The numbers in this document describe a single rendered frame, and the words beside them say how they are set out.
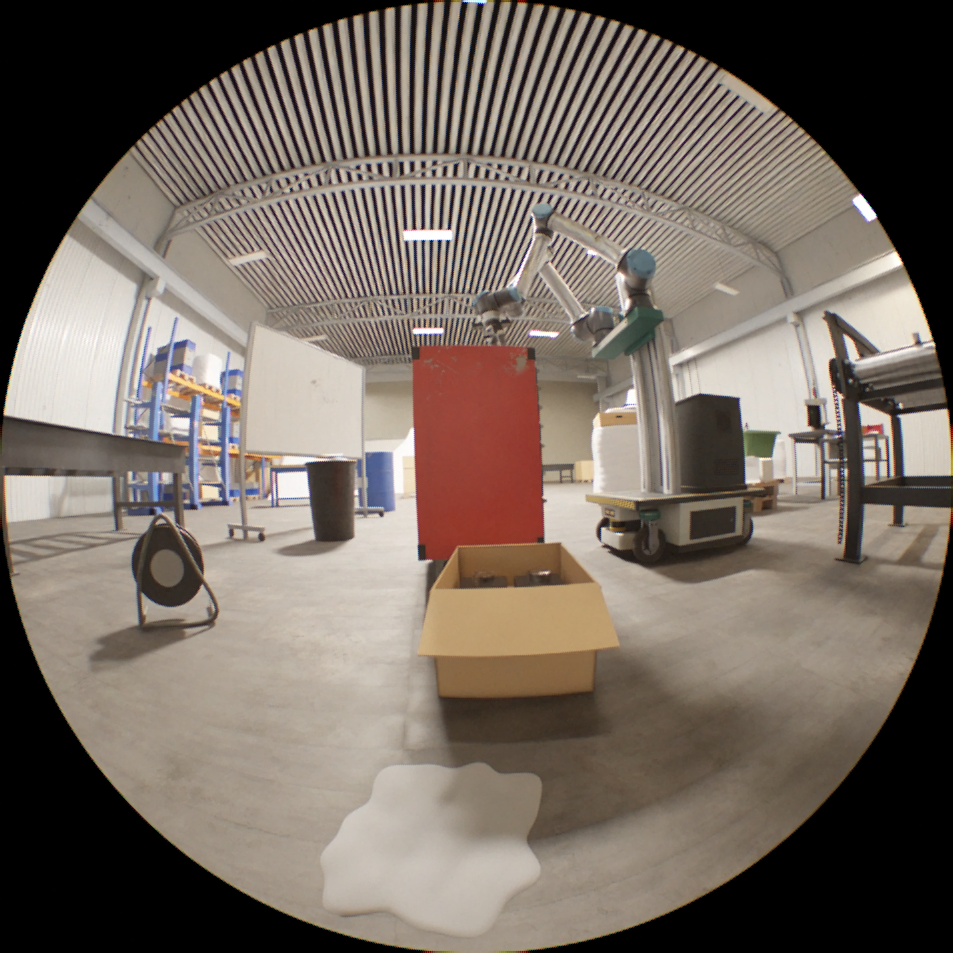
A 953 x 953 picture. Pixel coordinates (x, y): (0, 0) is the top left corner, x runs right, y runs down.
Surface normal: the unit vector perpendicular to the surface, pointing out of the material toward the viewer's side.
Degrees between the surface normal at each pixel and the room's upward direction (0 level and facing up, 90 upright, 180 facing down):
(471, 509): 90
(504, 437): 90
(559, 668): 90
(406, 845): 12
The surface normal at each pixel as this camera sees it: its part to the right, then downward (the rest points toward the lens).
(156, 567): 0.73, -0.03
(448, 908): -0.07, -0.99
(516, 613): -0.07, -0.91
